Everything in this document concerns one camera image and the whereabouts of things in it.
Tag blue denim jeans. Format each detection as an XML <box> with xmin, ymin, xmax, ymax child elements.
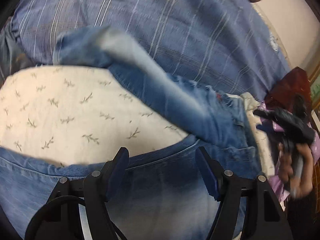
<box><xmin>1</xmin><ymin>27</ymin><xmax>262</xmax><ymax>239</ymax></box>

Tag purple floral garment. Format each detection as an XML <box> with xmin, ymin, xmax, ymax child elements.
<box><xmin>253</xmin><ymin>105</ymin><xmax>319</xmax><ymax>202</ymax></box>

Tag blue plaid pillow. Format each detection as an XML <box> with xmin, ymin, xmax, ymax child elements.
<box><xmin>11</xmin><ymin>0</ymin><xmax>290</xmax><ymax>100</ymax></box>

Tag dark red cloth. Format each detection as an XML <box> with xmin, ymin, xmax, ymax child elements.
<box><xmin>264</xmin><ymin>67</ymin><xmax>312</xmax><ymax>113</ymax></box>

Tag person's right hand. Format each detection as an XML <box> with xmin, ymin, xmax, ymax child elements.
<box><xmin>278</xmin><ymin>143</ymin><xmax>314</xmax><ymax>199</ymax></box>

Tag cream leaf-print bed sheet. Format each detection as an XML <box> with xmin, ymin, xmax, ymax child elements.
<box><xmin>1</xmin><ymin>66</ymin><xmax>187</xmax><ymax>166</ymax></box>

